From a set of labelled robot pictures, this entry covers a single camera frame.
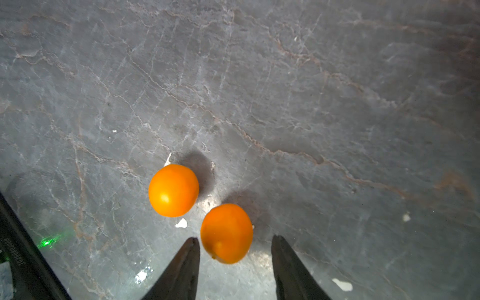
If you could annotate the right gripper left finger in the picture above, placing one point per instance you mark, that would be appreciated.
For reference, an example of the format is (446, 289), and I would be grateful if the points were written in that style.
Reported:
(179, 281)

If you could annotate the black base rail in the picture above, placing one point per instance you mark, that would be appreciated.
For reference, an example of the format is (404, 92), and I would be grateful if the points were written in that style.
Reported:
(25, 274)

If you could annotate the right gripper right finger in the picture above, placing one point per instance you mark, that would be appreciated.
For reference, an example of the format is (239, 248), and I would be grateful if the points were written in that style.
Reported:
(293, 280)

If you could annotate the orange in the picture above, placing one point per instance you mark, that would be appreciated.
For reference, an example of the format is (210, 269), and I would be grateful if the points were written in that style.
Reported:
(173, 190)
(227, 233)

